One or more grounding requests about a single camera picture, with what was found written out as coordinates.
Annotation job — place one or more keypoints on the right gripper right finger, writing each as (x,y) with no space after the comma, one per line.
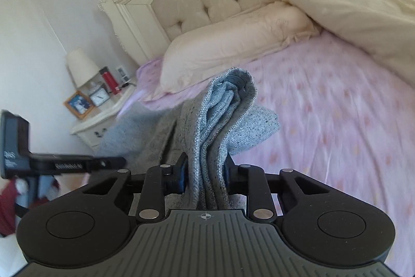
(250,181)

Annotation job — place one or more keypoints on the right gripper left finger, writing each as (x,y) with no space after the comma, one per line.
(157,183)

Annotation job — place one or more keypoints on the grey knit pants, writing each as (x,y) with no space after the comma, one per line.
(223,119)

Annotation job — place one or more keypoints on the cream white nightstand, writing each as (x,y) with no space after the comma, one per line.
(92,128)

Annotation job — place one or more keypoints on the small white alarm clock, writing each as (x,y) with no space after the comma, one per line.
(99,95)

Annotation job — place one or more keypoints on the red water bottle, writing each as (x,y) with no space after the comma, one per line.
(110,80)

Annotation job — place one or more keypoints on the white table lamp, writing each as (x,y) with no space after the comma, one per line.
(81,67)

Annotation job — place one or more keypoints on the pink patterned bed sheet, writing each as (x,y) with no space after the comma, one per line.
(343,119)

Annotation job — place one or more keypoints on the cream pillow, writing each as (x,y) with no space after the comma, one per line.
(202,53)

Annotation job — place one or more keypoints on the cream duvet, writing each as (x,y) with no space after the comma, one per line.
(382,28)

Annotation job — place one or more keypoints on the wooden picture frame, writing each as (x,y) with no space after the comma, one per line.
(79,104)

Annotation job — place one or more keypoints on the white wall outlet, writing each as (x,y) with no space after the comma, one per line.
(123,75)

